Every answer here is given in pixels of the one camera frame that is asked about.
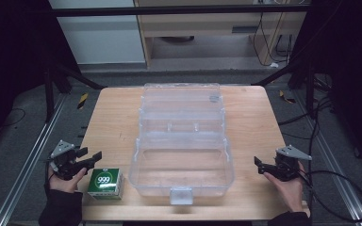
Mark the yellow black tape strip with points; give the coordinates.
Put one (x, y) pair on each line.
(82, 100)
(286, 97)

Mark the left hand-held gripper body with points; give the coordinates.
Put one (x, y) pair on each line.
(65, 163)

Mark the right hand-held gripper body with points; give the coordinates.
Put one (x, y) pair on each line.
(287, 166)

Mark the light wooden desk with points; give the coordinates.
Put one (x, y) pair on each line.
(207, 25)

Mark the clear plastic storage box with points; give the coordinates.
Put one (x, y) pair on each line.
(182, 157)

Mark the aluminium floor rail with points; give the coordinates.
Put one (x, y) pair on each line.
(28, 160)
(336, 169)

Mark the white cabinet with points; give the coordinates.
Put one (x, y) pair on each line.
(103, 37)

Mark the person's left hand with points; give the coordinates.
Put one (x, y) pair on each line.
(65, 184)

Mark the black metal stand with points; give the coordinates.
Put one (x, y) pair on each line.
(59, 81)
(301, 78)

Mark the person's right hand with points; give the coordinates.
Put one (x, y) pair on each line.
(287, 193)

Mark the black metal crossbar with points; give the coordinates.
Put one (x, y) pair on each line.
(169, 12)

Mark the green and white box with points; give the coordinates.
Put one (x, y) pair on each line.
(105, 183)

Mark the black curtain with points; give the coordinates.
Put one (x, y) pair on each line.
(12, 62)
(355, 78)

